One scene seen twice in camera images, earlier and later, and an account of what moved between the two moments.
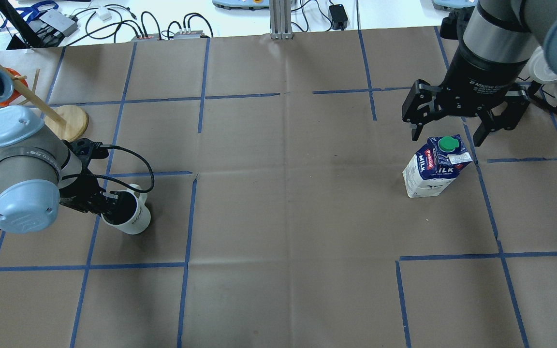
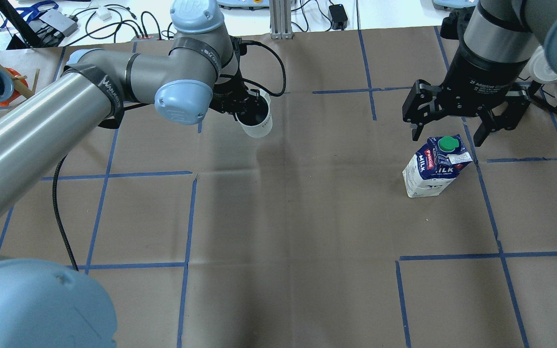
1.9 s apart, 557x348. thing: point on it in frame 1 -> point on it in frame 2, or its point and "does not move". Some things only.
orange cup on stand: x=15 y=94 does not move
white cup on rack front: x=538 y=69 does not move
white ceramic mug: x=130 y=213 -> x=259 y=130
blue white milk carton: x=433 y=167 does not move
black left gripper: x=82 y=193 -> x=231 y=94
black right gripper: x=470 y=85 does not move
